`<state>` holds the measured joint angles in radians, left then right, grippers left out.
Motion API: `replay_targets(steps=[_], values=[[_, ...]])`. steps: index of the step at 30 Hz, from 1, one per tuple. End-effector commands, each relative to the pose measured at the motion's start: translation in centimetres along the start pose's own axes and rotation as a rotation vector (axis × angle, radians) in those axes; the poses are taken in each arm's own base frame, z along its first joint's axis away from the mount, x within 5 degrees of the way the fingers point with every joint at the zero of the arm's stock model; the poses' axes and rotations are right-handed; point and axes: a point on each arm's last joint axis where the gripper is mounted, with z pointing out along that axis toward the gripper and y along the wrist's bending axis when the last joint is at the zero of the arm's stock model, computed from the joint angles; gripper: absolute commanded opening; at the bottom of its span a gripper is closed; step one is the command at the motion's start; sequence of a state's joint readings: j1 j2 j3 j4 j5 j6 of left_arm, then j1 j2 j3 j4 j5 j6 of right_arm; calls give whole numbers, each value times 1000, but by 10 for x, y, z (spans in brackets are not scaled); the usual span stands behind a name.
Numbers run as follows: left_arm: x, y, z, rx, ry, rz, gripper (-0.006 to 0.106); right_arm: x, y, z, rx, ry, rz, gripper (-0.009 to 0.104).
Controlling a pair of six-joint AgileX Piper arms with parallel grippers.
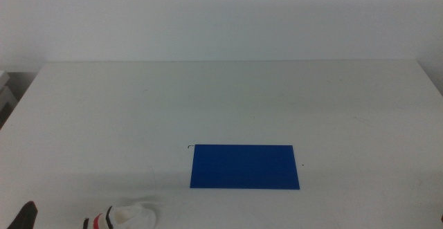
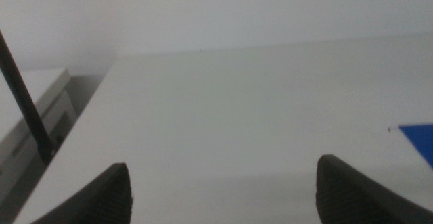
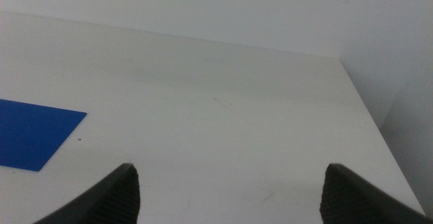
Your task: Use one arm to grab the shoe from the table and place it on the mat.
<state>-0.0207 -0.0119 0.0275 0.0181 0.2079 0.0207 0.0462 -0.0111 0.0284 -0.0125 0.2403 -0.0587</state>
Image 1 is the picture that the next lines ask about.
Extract blue rectangular mat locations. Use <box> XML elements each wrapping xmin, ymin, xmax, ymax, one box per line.
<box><xmin>189</xmin><ymin>144</ymin><xmax>300</xmax><ymax>190</ymax></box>

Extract white sandal with coloured straps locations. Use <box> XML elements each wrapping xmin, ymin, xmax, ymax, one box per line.
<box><xmin>82</xmin><ymin>203</ymin><xmax>157</xmax><ymax>229</ymax></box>

